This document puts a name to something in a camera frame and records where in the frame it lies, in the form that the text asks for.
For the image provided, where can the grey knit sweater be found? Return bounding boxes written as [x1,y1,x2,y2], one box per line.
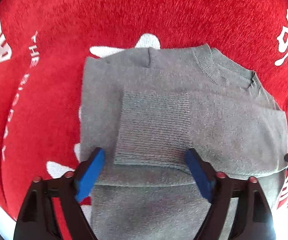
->
[81,44,288,239]

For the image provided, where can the red bedspread with white characters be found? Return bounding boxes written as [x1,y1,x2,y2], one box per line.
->
[0,0,288,239]

